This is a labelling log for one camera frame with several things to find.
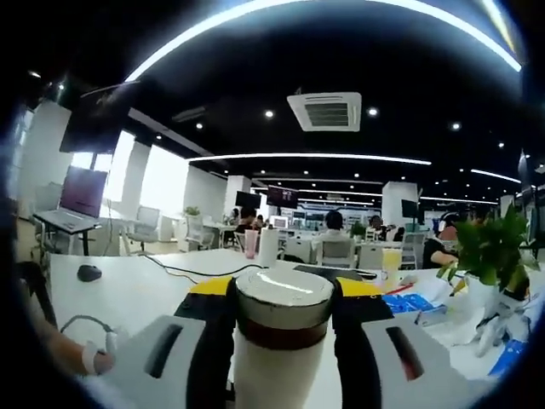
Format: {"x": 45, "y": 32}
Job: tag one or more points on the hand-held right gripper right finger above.
{"x": 409, "y": 370}

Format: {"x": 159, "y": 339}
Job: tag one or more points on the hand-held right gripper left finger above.
{"x": 162, "y": 366}

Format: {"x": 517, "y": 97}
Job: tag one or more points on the cream water cup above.
{"x": 277, "y": 375}

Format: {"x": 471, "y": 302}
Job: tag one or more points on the yellow drink cup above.
{"x": 391, "y": 264}

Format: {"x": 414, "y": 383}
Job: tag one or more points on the blue and white tissue pack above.
{"x": 511, "y": 358}
{"x": 409, "y": 304}

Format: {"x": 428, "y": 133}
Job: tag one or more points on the white table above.
{"x": 149, "y": 289}

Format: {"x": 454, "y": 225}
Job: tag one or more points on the red pen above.
{"x": 396, "y": 289}

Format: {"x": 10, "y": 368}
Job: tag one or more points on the black computer mouse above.
{"x": 89, "y": 272}

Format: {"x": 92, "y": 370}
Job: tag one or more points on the black closed laptop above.
{"x": 332, "y": 270}

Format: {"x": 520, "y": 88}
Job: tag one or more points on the white mesh office chair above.
{"x": 336, "y": 251}

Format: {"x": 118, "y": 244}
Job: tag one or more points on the grey office chair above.
{"x": 145, "y": 221}
{"x": 195, "y": 230}

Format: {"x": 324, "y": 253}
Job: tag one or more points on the green potted plant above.
{"x": 494, "y": 247}

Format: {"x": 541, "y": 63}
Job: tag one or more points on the pink tumbler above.
{"x": 250, "y": 245}

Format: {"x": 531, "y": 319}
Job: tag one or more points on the white paper towel roll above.
{"x": 268, "y": 247}

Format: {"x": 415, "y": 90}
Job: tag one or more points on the laptop with purple screen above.
{"x": 83, "y": 191}

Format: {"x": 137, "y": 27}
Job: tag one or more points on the curved ceiling light strip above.
{"x": 298, "y": 154}

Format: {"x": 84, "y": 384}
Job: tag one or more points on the large black hanging screen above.
{"x": 93, "y": 123}

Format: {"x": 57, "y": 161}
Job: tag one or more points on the ceiling air conditioner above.
{"x": 324, "y": 111}

